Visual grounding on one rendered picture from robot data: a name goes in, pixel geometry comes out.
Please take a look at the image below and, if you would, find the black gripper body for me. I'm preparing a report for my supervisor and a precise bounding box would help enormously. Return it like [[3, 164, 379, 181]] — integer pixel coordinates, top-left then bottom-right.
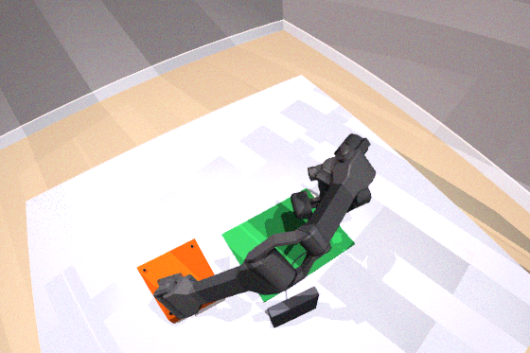
[[291, 181, 372, 220]]

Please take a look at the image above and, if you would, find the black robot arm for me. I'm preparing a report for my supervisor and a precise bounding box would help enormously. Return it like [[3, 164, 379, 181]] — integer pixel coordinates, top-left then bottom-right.
[[153, 133, 377, 320]]

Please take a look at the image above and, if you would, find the green circuit board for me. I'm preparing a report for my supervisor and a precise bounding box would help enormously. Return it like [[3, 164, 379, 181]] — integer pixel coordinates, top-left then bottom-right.
[[221, 197, 356, 276]]

